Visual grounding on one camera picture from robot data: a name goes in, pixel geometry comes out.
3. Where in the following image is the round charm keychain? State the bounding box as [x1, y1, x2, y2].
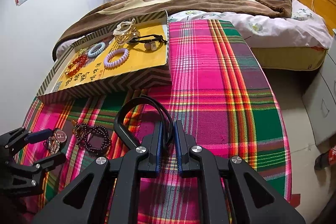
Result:
[43, 128, 67, 155]

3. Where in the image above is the dark red bead necklace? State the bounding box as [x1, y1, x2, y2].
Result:
[72, 121, 112, 157]

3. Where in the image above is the black wristband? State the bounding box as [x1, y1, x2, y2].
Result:
[113, 94, 174, 151]

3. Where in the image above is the red bead bracelet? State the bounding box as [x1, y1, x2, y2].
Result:
[64, 53, 88, 78]

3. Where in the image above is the purple spiral hair tie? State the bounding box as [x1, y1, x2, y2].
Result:
[103, 47, 130, 69]

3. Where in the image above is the black cord pendant necklace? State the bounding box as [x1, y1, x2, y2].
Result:
[126, 34, 168, 52]

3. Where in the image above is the light blue spiral hair tie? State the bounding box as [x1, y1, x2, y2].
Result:
[87, 41, 107, 59]

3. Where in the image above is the cola bottle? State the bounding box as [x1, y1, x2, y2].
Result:
[314, 146, 336, 170]

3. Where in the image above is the pink plaid tablecloth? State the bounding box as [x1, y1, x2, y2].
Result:
[24, 20, 291, 221]

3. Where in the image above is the striped cardboard tray yellow inside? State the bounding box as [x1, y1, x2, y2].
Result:
[37, 11, 171, 104]

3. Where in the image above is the grey drawer cabinet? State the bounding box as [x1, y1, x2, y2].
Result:
[302, 40, 336, 145]

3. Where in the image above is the bed with white sheet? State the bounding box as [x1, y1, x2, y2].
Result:
[55, 0, 334, 72]

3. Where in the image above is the brown fleece blanket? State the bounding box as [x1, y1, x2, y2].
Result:
[52, 0, 292, 60]

